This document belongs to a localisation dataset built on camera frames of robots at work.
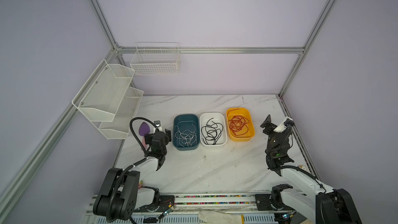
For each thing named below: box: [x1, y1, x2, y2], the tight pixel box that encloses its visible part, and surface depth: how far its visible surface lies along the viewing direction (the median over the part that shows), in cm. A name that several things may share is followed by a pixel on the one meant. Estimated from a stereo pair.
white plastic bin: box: [199, 112, 228, 147], surface depth 100 cm
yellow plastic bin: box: [225, 107, 256, 142], surface depth 103 cm
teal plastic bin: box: [172, 114, 201, 151], surface depth 97 cm
